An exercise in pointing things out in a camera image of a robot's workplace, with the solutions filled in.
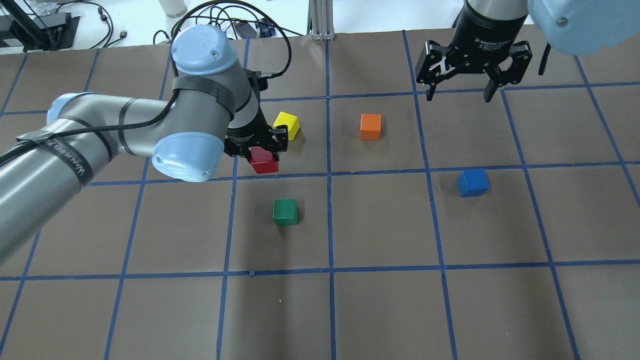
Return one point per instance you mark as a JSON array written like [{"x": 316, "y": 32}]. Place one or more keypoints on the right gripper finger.
[
  {"x": 431, "y": 88},
  {"x": 493, "y": 85}
]

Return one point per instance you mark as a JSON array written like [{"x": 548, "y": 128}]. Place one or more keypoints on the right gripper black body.
[{"x": 487, "y": 31}]

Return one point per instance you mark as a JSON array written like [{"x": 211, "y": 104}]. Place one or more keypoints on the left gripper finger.
[{"x": 278, "y": 141}]

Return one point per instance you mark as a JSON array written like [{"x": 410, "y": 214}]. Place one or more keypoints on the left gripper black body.
[{"x": 248, "y": 134}]

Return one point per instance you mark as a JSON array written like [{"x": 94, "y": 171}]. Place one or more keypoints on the red wooden block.
[{"x": 263, "y": 161}]

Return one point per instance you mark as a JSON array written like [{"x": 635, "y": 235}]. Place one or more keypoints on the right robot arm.
[{"x": 577, "y": 27}]

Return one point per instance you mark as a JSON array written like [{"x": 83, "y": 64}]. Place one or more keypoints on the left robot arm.
[{"x": 213, "y": 110}]

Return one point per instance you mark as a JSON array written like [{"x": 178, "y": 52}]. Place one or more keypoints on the yellow wooden block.
[{"x": 290, "y": 121}]

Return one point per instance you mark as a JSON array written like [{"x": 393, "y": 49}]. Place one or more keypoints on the orange wooden block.
[{"x": 370, "y": 127}]

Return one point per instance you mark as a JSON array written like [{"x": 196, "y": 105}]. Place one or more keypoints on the green wooden block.
[{"x": 285, "y": 212}]

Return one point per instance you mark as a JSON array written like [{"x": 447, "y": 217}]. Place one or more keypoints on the blue wooden block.
[{"x": 472, "y": 183}]

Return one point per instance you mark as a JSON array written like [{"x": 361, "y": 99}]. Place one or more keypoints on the aluminium frame post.
[{"x": 320, "y": 20}]

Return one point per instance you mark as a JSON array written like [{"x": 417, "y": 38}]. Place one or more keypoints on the black camera stand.
[{"x": 50, "y": 32}]

